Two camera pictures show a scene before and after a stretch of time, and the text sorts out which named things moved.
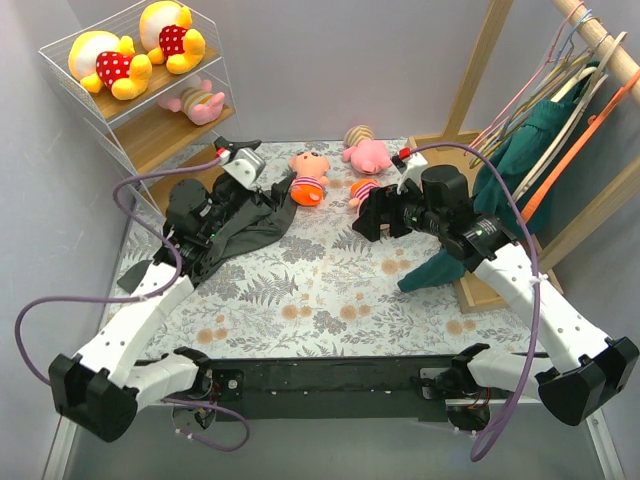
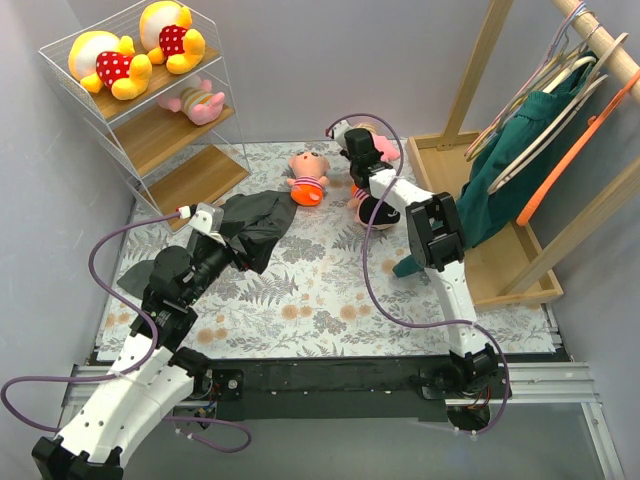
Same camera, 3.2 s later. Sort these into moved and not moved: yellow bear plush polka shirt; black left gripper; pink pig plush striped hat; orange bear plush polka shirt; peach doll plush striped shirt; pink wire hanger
Moved: black left gripper; pink pig plush striped hat
Not moved: orange bear plush polka shirt; pink wire hanger; peach doll plush striped shirt; yellow bear plush polka shirt
